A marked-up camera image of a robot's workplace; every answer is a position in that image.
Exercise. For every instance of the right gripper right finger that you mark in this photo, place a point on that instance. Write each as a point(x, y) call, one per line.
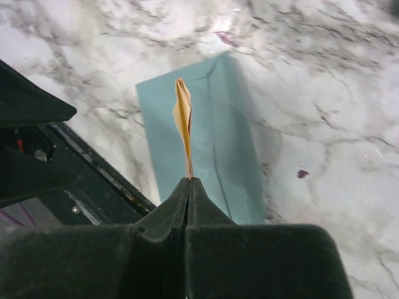
point(227, 260)

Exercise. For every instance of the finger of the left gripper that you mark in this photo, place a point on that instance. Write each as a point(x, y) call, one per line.
point(23, 103)
point(24, 177)

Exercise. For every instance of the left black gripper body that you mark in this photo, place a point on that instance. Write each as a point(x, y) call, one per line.
point(29, 140)

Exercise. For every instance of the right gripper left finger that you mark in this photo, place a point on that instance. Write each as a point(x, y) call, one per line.
point(140, 260)

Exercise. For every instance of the black metal base rail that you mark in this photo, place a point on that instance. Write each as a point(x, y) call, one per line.
point(101, 195)

